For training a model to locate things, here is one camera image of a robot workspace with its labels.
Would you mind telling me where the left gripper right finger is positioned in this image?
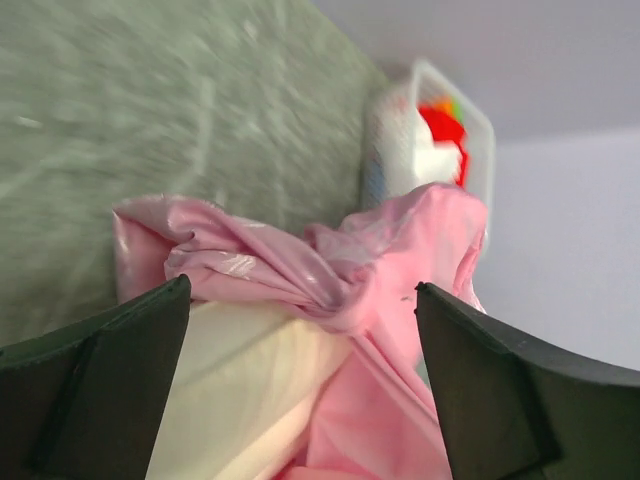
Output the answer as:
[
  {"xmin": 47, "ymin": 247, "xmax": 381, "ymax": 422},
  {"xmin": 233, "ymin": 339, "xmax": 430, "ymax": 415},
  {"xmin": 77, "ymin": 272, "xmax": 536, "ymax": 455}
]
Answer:
[{"xmin": 416, "ymin": 283, "xmax": 639, "ymax": 479}]

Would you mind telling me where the cream pillow with bear print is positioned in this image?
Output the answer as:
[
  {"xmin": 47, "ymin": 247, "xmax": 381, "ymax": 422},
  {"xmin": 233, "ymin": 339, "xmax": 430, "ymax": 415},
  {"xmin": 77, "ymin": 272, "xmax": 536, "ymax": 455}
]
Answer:
[{"xmin": 146, "ymin": 302, "xmax": 350, "ymax": 479}]

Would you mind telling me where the pink pillowcase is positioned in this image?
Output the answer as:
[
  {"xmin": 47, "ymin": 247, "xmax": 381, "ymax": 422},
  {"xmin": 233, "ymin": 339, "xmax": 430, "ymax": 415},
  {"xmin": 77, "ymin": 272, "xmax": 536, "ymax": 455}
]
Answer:
[{"xmin": 113, "ymin": 183, "xmax": 488, "ymax": 479}]

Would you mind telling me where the white plastic basket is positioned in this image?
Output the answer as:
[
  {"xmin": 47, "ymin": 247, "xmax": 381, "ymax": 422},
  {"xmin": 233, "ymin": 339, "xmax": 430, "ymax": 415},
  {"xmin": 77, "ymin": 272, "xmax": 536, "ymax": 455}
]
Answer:
[{"xmin": 360, "ymin": 57, "xmax": 497, "ymax": 236}]

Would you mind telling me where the red and white cloth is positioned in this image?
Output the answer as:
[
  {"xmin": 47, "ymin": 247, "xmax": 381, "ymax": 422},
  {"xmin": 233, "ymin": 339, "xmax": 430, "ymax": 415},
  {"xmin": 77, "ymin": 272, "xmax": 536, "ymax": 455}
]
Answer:
[{"xmin": 417, "ymin": 96, "xmax": 470, "ymax": 188}]

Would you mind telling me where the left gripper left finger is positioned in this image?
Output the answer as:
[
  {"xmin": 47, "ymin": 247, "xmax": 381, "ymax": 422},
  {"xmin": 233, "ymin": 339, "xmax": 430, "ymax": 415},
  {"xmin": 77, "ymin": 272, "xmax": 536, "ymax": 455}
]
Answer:
[{"xmin": 1, "ymin": 275, "xmax": 191, "ymax": 479}]

